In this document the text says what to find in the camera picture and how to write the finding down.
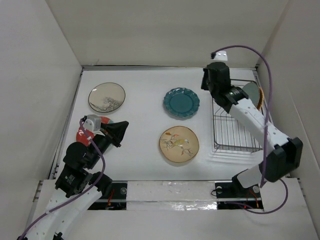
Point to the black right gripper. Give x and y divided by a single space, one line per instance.
204 84

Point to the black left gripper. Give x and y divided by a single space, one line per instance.
117 128

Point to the light blue flower plate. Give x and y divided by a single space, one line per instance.
253 92

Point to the dark teal scalloped plate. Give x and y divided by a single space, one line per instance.
181 102

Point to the orange woven wicker plate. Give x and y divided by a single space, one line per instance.
261 99

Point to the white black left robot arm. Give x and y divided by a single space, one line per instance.
81 182

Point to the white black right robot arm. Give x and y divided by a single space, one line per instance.
281 154

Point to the red patterned plate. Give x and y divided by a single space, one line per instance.
81 137

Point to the cream plate with tree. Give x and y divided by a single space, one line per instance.
106 97

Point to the beige plate with bird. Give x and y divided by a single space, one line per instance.
179 144

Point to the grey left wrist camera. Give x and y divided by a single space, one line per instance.
92 123

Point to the dark wire dish rack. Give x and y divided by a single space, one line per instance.
229 134

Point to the metal base rail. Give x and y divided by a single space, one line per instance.
154 195

